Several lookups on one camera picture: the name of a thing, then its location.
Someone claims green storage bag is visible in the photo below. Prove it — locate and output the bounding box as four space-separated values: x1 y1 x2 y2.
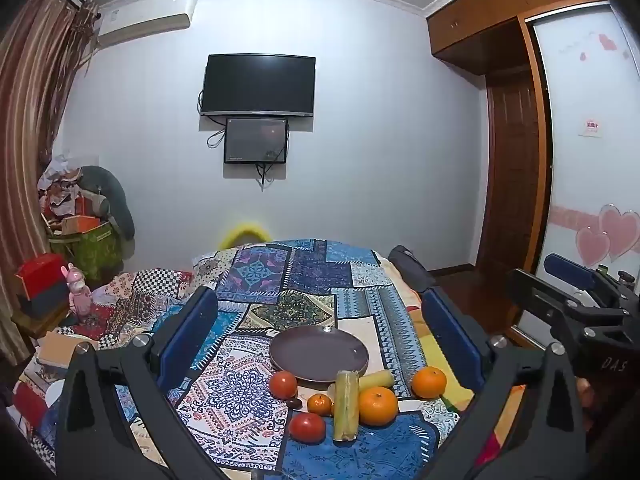
49 222 124 287

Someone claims white air conditioner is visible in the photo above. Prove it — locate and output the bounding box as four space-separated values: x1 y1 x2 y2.
96 0 196 48

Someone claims brown striped curtain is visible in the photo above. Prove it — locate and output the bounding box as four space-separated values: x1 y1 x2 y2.
1 0 98 365

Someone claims red box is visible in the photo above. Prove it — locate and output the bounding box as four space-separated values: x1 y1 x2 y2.
14 252 65 300

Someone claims large orange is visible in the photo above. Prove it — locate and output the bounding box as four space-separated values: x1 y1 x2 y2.
358 387 399 427
411 366 447 400

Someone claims small black wall monitor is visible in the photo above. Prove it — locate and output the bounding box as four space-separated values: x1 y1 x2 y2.
224 117 288 165

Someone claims large orange front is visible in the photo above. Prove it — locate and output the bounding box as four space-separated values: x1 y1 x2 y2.
358 387 399 427

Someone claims patchwork patterned bedspread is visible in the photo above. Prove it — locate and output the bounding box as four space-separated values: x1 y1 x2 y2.
8 237 476 476

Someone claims small mandarin orange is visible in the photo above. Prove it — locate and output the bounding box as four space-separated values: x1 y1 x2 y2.
307 393 333 417

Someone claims black wall television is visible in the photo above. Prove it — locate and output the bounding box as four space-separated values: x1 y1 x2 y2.
200 53 316 117

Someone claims pink plush toy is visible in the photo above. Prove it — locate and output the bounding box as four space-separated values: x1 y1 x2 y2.
61 263 92 318

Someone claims red tomato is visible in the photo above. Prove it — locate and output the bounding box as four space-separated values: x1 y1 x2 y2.
269 370 297 401
288 413 326 444

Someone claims dark purple round plate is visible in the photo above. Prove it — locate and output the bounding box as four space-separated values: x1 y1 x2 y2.
269 326 369 384

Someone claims dark wooden door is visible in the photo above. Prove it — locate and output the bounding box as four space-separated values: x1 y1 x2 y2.
477 72 538 278

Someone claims wooden wardrobe with sliding door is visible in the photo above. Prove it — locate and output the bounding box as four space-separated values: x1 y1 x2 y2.
425 0 639 345

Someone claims yellow orange blanket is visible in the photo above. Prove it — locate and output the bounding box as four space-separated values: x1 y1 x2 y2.
375 252 525 466

